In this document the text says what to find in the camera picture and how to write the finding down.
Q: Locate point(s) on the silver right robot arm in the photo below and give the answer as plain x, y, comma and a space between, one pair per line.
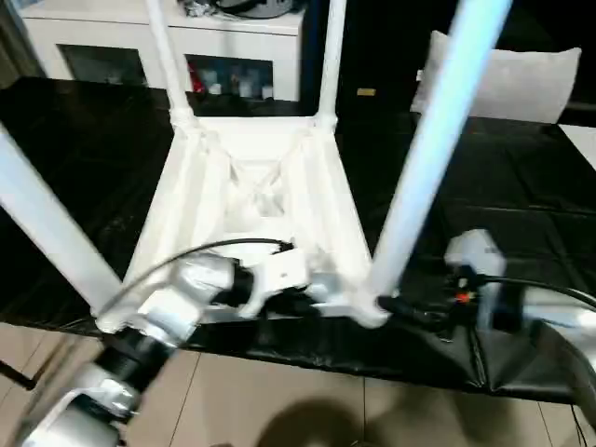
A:
572, 335

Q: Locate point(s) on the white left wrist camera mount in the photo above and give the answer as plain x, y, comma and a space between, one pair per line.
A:
279, 270

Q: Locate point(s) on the grey bag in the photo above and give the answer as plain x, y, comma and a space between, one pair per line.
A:
261, 7

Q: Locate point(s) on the white plastic table leg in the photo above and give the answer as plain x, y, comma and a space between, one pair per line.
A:
333, 60
433, 139
46, 209
167, 60

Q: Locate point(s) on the small tan tag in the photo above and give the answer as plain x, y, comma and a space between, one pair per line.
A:
366, 91

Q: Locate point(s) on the black mat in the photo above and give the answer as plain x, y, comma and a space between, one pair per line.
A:
512, 186

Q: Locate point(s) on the grey cushion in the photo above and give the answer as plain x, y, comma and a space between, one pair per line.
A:
521, 79

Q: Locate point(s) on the white cabinet with glass doors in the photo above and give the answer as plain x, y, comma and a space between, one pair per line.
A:
102, 28

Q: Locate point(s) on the brown curtain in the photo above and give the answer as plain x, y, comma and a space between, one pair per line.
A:
14, 46

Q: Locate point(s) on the white flat panel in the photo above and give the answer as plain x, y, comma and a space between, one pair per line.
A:
582, 139

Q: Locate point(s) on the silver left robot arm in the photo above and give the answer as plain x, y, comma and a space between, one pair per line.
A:
177, 302

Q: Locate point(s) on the black metal frame bar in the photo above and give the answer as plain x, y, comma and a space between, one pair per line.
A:
18, 375

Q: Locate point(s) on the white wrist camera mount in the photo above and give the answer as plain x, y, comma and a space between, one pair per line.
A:
279, 270
475, 247

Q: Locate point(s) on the white plastic table top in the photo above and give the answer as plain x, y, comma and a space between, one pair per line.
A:
195, 186

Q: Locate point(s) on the small white jar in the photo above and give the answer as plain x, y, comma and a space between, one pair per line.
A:
214, 88
266, 90

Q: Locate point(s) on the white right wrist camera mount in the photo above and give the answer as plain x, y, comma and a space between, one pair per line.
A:
475, 247

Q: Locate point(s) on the dark blue vertical panel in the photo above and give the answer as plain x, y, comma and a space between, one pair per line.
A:
311, 46

